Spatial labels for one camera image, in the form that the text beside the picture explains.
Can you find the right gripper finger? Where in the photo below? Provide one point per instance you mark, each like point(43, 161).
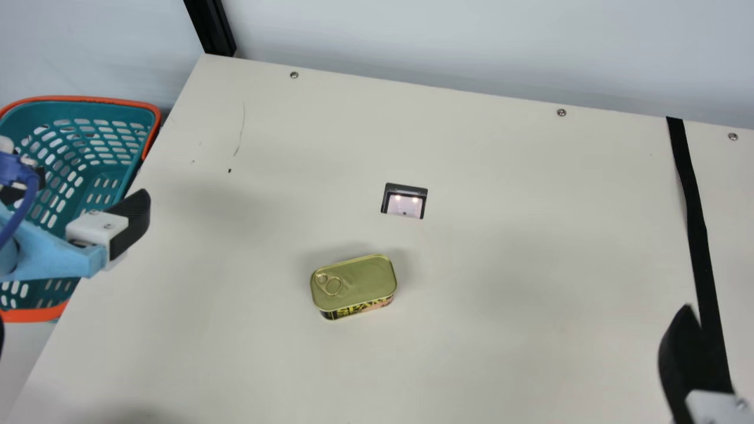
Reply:
point(686, 365)

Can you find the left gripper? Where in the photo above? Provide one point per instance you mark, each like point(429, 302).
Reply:
point(47, 256)

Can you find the black strip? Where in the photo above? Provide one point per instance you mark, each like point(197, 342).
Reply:
point(692, 224)

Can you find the teal shopping basket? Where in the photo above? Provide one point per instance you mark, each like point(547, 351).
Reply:
point(35, 112)

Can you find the rectangular gold tin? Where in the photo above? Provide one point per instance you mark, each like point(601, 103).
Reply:
point(359, 282)

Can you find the small square scanner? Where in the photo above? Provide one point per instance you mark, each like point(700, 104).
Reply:
point(404, 203)

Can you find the black post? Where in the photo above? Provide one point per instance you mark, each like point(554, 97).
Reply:
point(211, 26)

